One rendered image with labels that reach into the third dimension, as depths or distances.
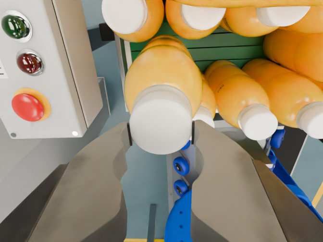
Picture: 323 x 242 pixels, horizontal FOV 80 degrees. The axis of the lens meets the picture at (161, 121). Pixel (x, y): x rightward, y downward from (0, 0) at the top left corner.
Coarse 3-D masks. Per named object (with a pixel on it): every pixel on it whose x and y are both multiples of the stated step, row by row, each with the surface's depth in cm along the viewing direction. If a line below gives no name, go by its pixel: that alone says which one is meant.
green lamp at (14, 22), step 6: (6, 18) 18; (12, 18) 18; (18, 18) 18; (6, 24) 18; (12, 24) 18; (18, 24) 18; (24, 24) 19; (6, 30) 18; (12, 30) 18; (18, 30) 18; (24, 30) 19; (12, 36) 19; (18, 36) 19; (24, 36) 19
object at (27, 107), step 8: (16, 96) 22; (24, 96) 22; (32, 96) 22; (16, 104) 22; (24, 104) 22; (32, 104) 22; (40, 104) 22; (16, 112) 23; (24, 112) 23; (32, 112) 23; (40, 112) 23; (32, 120) 23
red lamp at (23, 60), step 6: (24, 54) 20; (30, 54) 20; (18, 60) 20; (24, 60) 20; (30, 60) 20; (36, 60) 20; (18, 66) 20; (24, 66) 20; (30, 66) 20; (36, 66) 20; (24, 72) 21; (30, 72) 21; (36, 72) 21
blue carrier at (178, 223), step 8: (184, 200) 45; (176, 208) 43; (184, 208) 43; (168, 216) 42; (176, 216) 41; (184, 216) 41; (168, 224) 40; (176, 224) 40; (184, 224) 40; (168, 232) 38; (176, 232) 38; (184, 232) 38; (168, 240) 37; (176, 240) 37; (184, 240) 37
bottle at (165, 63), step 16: (144, 48) 20; (160, 48) 16; (176, 48) 17; (144, 64) 15; (160, 64) 14; (176, 64) 14; (192, 64) 16; (128, 80) 15; (144, 80) 14; (160, 80) 13; (176, 80) 13; (192, 80) 14; (128, 96) 15; (192, 96) 14; (192, 112) 15
